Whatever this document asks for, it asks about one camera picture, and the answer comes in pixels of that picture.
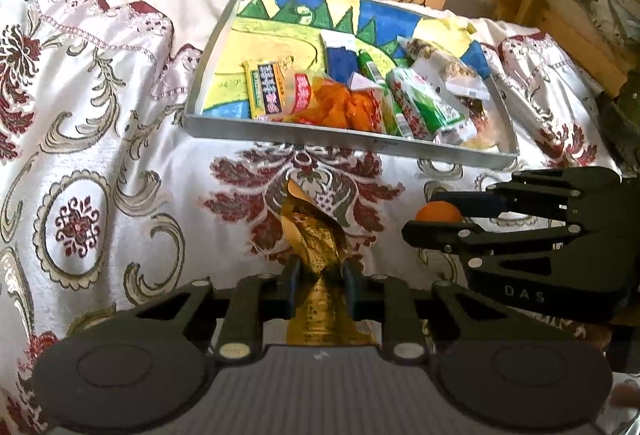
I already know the orange tangerine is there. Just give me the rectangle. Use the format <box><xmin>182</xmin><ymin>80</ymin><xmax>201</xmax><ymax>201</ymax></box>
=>
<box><xmin>416</xmin><ymin>201</ymin><xmax>463</xmax><ymax>224</ymax></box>

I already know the green white snack packet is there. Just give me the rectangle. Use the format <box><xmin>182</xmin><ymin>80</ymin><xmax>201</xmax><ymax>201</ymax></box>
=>
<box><xmin>385</xmin><ymin>67</ymin><xmax>477</xmax><ymax>146</ymax></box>

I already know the green tube snack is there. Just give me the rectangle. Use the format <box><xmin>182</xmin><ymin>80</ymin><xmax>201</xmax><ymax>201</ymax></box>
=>
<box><xmin>357</xmin><ymin>50</ymin><xmax>401</xmax><ymax>136</ymax></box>

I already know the clear nut mix snack bag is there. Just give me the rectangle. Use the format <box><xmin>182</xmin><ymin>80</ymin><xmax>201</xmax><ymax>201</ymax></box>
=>
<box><xmin>397</xmin><ymin>36</ymin><xmax>491</xmax><ymax>102</ymax></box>

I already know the gold foil snack packet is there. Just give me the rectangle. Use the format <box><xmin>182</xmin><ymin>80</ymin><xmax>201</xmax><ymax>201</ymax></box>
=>
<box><xmin>281</xmin><ymin>180</ymin><xmax>376</xmax><ymax>346</ymax></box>

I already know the orange red snack bag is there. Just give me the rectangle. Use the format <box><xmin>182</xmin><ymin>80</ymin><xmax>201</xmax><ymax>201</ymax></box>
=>
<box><xmin>280</xmin><ymin>72</ymin><xmax>387</xmax><ymax>134</ymax></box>

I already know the dark blue stick packet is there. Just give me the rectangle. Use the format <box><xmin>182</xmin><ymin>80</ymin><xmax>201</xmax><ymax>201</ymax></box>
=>
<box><xmin>320</xmin><ymin>30</ymin><xmax>374</xmax><ymax>91</ymax></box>

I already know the yellow purple snack packet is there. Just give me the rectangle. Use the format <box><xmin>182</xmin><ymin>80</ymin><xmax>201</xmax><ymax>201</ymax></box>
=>
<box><xmin>242</xmin><ymin>55</ymin><xmax>294</xmax><ymax>120</ymax></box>

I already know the brown rice cake packet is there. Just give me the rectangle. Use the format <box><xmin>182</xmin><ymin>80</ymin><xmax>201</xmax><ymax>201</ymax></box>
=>
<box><xmin>462</xmin><ymin>106</ymin><xmax>498</xmax><ymax>150</ymax></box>

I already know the grey tray with dinosaur drawing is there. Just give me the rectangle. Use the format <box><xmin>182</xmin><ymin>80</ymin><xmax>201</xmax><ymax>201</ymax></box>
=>
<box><xmin>186</xmin><ymin>0</ymin><xmax>518</xmax><ymax>169</ymax></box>

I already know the floral satin bedspread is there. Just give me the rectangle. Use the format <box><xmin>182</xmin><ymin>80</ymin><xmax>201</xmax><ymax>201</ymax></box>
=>
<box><xmin>1</xmin><ymin>0</ymin><xmax>614</xmax><ymax>434</ymax></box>

